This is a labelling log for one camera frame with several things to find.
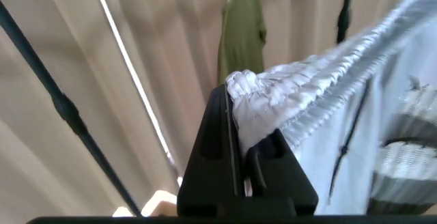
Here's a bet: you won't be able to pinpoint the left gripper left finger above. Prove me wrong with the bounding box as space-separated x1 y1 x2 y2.
176 83 246 217

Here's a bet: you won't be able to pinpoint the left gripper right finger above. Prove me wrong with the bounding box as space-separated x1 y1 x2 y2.
244 128 319 217

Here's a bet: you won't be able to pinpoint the pale grey shorts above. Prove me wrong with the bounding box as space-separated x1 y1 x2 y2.
225 0 437 216

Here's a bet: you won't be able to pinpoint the green long-sleeved shirt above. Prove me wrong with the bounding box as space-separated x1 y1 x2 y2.
216 0 268 87

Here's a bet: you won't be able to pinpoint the white laundry basket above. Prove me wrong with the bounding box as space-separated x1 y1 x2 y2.
367 80 437 216

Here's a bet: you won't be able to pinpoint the black clothes rack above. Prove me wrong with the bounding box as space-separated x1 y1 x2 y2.
0 0 356 217

